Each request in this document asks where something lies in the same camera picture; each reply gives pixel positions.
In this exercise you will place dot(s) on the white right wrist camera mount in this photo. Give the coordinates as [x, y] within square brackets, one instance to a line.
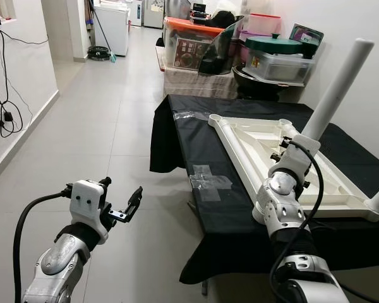
[300, 151]

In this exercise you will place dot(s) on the clear plastic storage bin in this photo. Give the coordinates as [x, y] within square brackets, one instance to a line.
[281, 66]

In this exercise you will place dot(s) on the orange lid storage box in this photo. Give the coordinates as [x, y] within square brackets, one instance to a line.
[186, 47]

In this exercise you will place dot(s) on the patterned cloth covered table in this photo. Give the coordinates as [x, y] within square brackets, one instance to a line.
[196, 83]

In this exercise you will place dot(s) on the black tablecloth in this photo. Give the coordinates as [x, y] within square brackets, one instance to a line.
[227, 246]

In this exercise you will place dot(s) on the black wok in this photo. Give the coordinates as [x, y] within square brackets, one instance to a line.
[256, 87]

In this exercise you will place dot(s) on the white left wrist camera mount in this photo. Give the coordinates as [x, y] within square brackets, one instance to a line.
[87, 199]

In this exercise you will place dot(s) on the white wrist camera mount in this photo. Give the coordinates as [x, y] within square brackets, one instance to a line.
[300, 151]
[87, 199]

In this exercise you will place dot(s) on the grey metal table leg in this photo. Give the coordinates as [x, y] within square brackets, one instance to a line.
[205, 287]

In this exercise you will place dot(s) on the black framed tablet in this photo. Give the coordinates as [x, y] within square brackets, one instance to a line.
[306, 33]

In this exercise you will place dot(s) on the mop with teal head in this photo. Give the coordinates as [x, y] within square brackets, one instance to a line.
[112, 57]

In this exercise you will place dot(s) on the black power plug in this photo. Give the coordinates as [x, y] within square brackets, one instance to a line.
[7, 117]

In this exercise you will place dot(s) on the pink plastic container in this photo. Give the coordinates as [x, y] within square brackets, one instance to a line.
[260, 24]

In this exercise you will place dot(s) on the white chest freezer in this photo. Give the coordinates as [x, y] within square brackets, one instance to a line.
[114, 28]

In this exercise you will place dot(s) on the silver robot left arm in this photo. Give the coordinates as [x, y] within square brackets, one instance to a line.
[57, 262]

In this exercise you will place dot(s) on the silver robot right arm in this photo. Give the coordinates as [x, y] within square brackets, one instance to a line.
[281, 202]

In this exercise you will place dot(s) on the dark green pot lid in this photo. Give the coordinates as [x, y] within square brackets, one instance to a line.
[278, 44]

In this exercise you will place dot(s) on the white plastic children table top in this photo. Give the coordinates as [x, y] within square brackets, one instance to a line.
[341, 170]

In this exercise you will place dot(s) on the clear tape strip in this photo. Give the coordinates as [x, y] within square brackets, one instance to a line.
[192, 115]

